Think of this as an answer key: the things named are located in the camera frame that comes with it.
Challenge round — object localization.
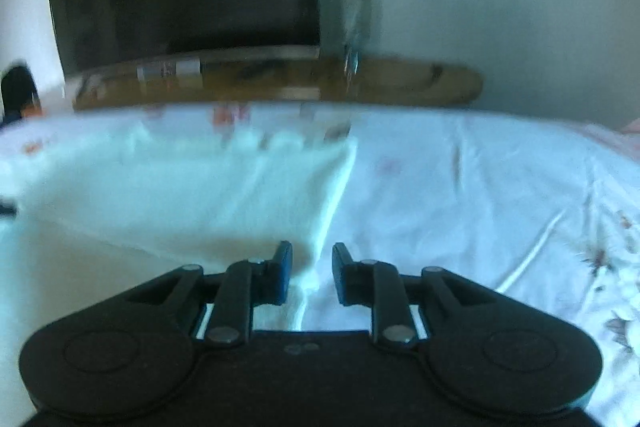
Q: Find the wooden television cabinet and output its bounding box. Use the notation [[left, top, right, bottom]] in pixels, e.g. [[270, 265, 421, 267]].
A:
[[65, 47, 484, 112]]

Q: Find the silver set-top box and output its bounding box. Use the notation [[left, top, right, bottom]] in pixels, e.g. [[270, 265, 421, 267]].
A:
[[136, 59, 202, 90]]

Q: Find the clear plastic bottle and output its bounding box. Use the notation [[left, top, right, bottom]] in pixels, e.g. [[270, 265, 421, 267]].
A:
[[340, 0, 376, 76]]

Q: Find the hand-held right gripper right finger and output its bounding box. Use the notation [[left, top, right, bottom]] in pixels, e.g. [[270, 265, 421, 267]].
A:
[[332, 242, 501, 349]]

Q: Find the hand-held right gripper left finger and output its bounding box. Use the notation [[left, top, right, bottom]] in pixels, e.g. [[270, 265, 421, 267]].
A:
[[125, 241, 294, 349]]

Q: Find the floral white bed sheet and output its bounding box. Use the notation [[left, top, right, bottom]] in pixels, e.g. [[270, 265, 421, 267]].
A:
[[0, 102, 640, 427]]

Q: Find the white towel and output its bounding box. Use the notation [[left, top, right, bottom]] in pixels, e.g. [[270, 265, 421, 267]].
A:
[[15, 127, 359, 333]]

